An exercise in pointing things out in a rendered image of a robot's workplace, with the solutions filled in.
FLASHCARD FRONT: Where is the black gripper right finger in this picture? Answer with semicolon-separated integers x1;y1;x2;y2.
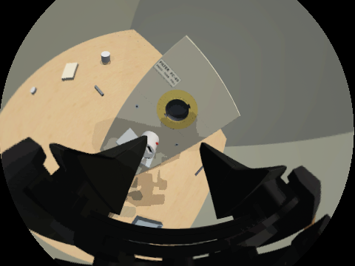
199;142;287;219

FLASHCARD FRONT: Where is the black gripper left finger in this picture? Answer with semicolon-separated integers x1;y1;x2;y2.
50;136;147;215

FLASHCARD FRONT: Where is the cream rectangular block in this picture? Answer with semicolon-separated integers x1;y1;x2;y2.
61;62;78;81

